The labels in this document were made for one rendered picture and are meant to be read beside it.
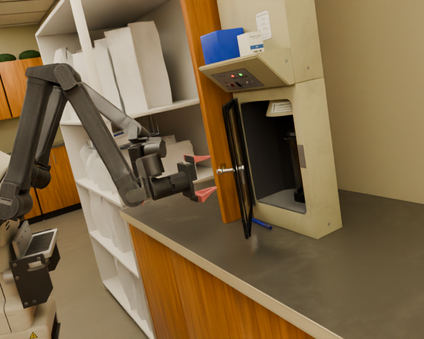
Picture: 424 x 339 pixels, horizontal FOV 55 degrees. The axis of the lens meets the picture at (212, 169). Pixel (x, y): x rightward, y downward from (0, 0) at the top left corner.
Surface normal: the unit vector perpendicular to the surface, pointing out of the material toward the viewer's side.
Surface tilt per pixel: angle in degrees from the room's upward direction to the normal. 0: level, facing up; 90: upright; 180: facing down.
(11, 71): 90
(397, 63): 90
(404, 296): 0
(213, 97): 90
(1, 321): 90
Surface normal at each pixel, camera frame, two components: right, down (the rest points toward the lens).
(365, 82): -0.84, 0.27
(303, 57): 0.51, 0.10
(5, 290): 0.26, 0.17
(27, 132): 0.11, 0.00
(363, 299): -0.18, -0.96
